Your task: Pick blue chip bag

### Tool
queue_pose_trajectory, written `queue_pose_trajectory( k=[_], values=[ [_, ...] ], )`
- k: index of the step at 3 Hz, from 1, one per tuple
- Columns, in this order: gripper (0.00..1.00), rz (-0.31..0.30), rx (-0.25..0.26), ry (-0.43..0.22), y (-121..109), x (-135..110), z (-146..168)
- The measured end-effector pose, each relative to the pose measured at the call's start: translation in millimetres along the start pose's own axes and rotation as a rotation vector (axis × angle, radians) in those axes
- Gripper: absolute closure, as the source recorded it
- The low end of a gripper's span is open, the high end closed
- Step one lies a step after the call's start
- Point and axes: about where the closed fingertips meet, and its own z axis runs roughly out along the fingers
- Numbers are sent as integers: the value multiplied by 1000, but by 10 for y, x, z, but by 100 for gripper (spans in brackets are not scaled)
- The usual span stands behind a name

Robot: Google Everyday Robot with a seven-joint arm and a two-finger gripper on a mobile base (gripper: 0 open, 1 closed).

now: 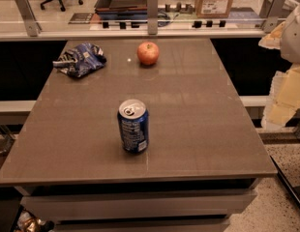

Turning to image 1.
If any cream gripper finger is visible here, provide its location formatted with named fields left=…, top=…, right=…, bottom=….
left=261, top=64, right=300, bottom=131
left=258, top=22, right=285, bottom=49

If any blue chip bag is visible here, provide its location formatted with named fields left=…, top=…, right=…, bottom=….
left=52, top=43, right=106, bottom=78

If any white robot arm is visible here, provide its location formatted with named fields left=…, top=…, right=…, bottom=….
left=258, top=4, right=300, bottom=131

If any cardboard box with label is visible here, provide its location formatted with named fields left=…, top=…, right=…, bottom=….
left=195, top=0, right=233, bottom=18

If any red apple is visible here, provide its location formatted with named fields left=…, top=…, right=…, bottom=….
left=136, top=42, right=160, bottom=66

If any blue soda can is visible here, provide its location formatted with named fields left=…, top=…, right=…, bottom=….
left=117, top=100, right=149, bottom=154

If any right metal railing post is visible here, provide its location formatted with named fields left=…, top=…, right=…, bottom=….
left=259, top=0, right=285, bottom=33

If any metal railing post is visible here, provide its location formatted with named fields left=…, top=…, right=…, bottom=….
left=147, top=0, right=158, bottom=35
left=259, top=0, right=285, bottom=33
left=15, top=0, right=42, bottom=37

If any middle metal railing post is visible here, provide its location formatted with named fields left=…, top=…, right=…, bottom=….
left=147, top=0, right=158, bottom=35

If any left metal railing post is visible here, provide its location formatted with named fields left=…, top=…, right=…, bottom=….
left=15, top=0, right=42, bottom=37

